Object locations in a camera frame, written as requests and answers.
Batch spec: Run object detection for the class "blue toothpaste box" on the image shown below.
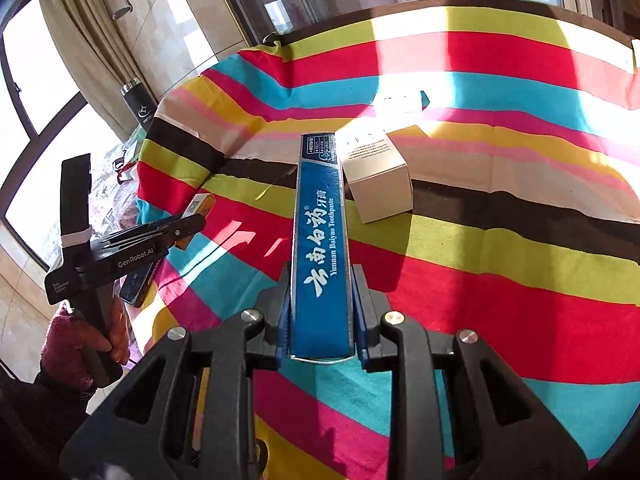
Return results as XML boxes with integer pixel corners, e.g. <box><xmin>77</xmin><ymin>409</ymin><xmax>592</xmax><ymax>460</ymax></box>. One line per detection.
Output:
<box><xmin>290</xmin><ymin>132</ymin><xmax>354</xmax><ymax>361</ymax></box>

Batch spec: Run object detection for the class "white cardboard box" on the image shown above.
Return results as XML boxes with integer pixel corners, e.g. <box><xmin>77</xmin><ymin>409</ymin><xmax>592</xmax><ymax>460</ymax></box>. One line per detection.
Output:
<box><xmin>335</xmin><ymin>117</ymin><xmax>413</xmax><ymax>223</ymax></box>

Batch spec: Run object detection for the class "small yellow printed box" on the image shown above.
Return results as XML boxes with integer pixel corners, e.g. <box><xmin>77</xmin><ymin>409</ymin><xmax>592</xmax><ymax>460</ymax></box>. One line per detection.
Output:
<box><xmin>175</xmin><ymin>193</ymin><xmax>216</xmax><ymax>250</ymax></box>

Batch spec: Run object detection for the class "left hand pink glove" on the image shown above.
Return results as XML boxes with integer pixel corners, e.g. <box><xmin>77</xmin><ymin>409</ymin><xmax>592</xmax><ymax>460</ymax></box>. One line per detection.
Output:
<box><xmin>38</xmin><ymin>298</ymin><xmax>130</xmax><ymax>393</ymax></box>

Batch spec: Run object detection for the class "black thermos bottle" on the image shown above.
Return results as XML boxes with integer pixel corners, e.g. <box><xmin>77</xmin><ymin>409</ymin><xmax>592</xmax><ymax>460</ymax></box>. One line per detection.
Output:
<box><xmin>120</xmin><ymin>77</ymin><xmax>157</xmax><ymax>132</ymax></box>

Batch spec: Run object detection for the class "striped colourful tablecloth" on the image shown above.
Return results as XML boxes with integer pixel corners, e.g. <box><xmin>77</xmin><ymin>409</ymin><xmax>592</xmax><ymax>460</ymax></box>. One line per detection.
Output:
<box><xmin>131</xmin><ymin>1</ymin><xmax>639</xmax><ymax>464</ymax></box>

